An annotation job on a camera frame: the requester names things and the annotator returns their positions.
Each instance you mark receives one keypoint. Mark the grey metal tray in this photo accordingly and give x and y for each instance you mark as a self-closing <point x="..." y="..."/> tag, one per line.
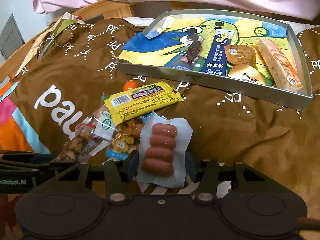
<point x="268" y="93"/>

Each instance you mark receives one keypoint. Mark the chocolate cookie snack pack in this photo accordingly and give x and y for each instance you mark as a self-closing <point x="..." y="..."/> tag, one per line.
<point x="79" y="148"/>

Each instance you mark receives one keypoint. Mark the green white snack packet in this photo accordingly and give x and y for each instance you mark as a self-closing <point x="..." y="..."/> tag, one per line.
<point x="105" y="127"/>

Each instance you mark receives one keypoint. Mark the brown bun packet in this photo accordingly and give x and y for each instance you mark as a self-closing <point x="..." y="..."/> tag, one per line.
<point x="240" y="55"/>

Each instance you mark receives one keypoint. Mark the blue drink stick packet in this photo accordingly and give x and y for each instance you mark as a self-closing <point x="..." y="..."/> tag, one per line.
<point x="216" y="61"/>

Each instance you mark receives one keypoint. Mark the small orange tangerine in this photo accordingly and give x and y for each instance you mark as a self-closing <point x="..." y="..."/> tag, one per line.
<point x="130" y="85"/>

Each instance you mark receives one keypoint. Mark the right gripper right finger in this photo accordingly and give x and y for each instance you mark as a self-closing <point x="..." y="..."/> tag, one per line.
<point x="206" y="173"/>

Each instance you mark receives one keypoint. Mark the grey door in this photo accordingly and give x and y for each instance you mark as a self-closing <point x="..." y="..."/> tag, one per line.
<point x="11" y="38"/>

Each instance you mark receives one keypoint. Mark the gold wrapped pastry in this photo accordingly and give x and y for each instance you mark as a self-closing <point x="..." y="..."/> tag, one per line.
<point x="246" y="72"/>

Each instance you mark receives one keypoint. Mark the cartoon yellow candy packet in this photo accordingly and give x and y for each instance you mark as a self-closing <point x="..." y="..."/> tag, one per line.
<point x="125" y="139"/>

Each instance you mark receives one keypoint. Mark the cartoon frog tray liner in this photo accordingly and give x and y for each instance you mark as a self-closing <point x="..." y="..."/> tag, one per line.
<point x="166" y="49"/>

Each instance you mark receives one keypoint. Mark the brown patterned blanket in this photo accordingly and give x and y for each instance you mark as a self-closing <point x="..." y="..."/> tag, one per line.
<point x="62" y="85"/>

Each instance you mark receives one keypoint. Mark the packaged sausage links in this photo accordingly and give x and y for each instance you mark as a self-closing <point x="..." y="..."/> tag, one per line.
<point x="163" y="143"/>

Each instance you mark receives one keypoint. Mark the yellow snack bar wrapper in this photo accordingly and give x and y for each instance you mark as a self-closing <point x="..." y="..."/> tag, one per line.
<point x="130" y="104"/>

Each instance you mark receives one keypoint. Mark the dark dried meat snack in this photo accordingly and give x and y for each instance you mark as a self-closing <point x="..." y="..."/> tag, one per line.
<point x="192" y="52"/>

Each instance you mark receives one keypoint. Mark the beige nougat bar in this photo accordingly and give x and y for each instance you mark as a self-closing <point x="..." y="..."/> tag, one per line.
<point x="282" y="71"/>

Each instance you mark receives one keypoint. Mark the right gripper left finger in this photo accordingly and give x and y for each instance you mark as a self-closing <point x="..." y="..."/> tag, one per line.
<point x="118" y="175"/>

